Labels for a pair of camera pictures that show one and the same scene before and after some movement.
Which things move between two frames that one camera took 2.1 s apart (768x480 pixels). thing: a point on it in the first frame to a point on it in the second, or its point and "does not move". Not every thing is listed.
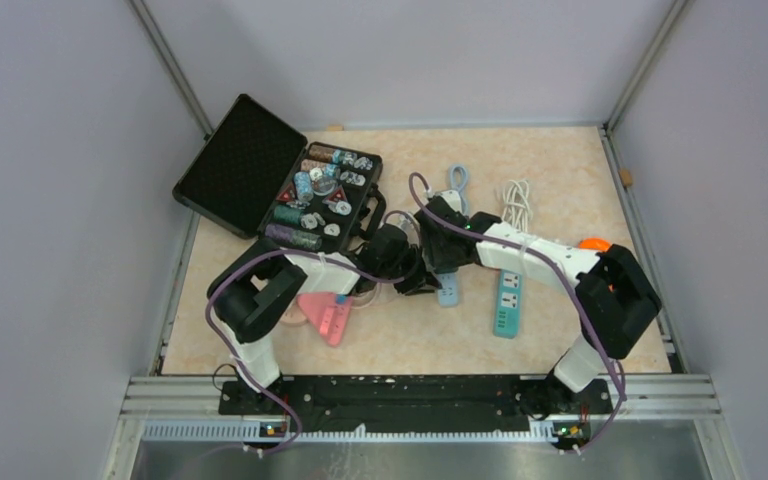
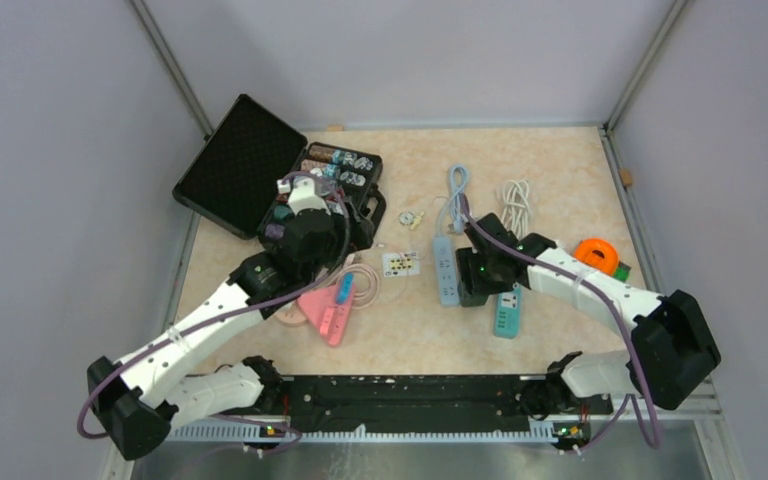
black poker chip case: [260, 178] does not move
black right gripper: [435, 257] to [472, 283]
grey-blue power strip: [448, 294] does not move
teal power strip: [508, 306] does not move
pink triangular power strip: [328, 315] does not move
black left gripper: [417, 280] to [360, 235]
